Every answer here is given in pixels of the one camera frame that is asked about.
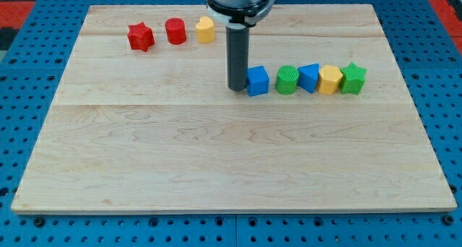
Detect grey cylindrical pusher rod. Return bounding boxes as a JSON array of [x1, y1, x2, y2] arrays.
[[226, 27, 249, 92]]

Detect yellow heart block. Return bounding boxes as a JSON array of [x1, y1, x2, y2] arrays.
[[196, 17, 215, 43]]

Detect blue cube block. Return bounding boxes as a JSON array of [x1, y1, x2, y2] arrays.
[[247, 66, 269, 97]]

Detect red cylinder block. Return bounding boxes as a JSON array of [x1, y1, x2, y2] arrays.
[[165, 17, 187, 45]]

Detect green cylinder block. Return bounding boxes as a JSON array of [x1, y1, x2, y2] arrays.
[[275, 66, 300, 95]]

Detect blue triangle block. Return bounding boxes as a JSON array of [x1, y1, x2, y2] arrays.
[[297, 64, 319, 93]]

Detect red star block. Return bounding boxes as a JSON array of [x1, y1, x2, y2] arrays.
[[127, 22, 155, 52]]

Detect yellow hexagon block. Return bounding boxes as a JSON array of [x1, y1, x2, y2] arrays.
[[317, 65, 343, 95]]

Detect green star block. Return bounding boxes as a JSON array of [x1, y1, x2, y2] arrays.
[[339, 62, 367, 95]]

